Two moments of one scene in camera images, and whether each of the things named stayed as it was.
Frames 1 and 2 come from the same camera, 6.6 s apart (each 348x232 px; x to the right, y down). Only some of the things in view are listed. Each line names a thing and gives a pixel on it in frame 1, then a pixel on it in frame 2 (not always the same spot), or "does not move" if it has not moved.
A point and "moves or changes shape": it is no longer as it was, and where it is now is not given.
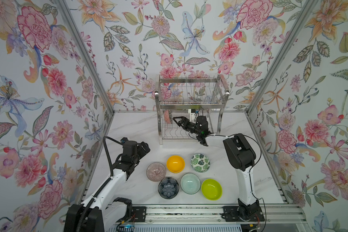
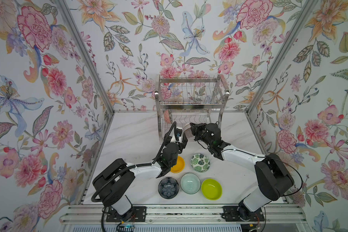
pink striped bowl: [156, 171] moves or changes shape
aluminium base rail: [277, 213] does not move
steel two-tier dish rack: [190, 97] does not move
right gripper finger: [183, 120] → [198, 127]
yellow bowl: [175, 164] does not move
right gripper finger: [183, 123] → [198, 136]
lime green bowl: [211, 189] does not move
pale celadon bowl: [190, 183] does not move
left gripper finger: [145, 147] → [182, 145]
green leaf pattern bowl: [200, 163] does not move
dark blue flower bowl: [168, 188] does not move
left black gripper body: [135, 159] → [172, 164]
